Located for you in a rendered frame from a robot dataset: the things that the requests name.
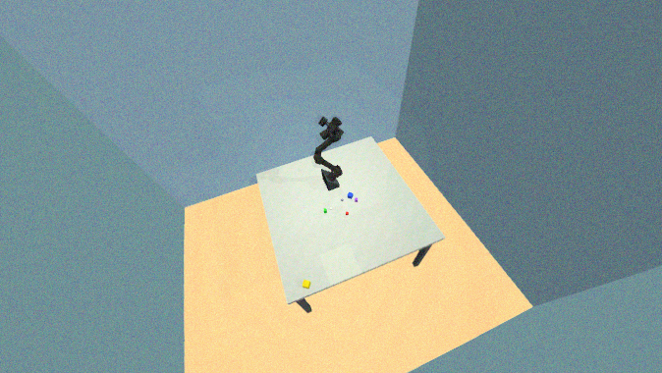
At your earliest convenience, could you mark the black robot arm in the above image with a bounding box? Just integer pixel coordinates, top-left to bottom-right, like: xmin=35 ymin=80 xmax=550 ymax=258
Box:
xmin=313 ymin=117 xmax=343 ymax=182

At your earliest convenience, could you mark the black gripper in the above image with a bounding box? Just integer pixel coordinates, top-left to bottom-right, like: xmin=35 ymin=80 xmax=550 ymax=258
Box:
xmin=318 ymin=117 xmax=344 ymax=138

